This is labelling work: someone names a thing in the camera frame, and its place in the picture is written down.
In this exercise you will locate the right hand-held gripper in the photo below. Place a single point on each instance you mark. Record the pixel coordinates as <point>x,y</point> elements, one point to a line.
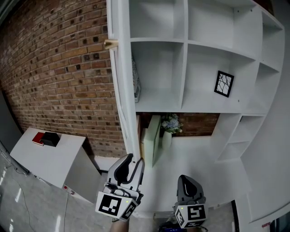
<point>194,213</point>

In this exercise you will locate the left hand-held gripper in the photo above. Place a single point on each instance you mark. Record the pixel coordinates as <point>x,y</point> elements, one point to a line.
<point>108,202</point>

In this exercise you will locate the white cabinet door ribbed glass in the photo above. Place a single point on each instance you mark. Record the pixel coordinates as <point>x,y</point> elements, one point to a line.
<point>124,79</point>

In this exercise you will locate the white shelf unit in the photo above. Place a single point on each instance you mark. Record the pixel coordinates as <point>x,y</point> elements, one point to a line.
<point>208,29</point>

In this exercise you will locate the person's left forearm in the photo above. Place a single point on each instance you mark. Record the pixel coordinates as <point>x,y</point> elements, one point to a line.
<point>120,226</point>

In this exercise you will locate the white desk with drawers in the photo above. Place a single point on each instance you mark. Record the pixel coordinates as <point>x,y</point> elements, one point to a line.
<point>192,163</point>

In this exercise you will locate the low white side cabinet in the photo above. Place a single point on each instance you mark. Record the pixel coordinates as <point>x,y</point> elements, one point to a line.
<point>49,158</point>

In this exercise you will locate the grey panel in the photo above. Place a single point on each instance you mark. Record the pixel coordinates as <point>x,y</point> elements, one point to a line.
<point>6,127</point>

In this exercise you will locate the pink file binder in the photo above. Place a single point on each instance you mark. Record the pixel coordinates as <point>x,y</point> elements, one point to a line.
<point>142,145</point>

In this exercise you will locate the green file binder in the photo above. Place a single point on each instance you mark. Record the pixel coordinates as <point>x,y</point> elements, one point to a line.
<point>151,140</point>

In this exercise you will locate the black device with blue display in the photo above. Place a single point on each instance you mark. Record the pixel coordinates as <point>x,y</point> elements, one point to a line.
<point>170,228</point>

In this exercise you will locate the white vase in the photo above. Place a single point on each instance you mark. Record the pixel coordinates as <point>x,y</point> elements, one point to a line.
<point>167,140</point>

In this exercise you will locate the white power strip red button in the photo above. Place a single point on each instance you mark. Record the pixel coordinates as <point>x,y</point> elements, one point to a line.
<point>69,189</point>

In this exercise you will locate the white and blue flowers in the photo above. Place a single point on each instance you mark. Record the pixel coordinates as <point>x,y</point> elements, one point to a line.
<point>172,123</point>

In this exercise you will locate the black box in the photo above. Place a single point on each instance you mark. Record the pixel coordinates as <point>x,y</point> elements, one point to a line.
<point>51,138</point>

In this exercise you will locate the red tag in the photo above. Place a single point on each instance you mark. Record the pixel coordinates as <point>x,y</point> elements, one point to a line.
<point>266,225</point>

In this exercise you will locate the flag print box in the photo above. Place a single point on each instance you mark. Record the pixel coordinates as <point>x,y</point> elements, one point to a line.
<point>136,86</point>

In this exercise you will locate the red book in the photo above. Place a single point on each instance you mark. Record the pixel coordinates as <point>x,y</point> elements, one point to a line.
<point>37,138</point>

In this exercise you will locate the dark glass panel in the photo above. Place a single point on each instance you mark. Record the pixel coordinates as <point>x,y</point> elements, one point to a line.
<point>282,225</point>

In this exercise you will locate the brass door knob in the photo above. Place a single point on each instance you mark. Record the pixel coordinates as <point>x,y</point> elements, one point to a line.
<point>111,43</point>

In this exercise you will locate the black picture frame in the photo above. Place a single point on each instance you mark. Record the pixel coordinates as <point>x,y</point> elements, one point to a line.
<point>223,83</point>

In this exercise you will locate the grey window frame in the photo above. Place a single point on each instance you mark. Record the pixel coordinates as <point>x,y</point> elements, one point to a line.
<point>4,6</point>

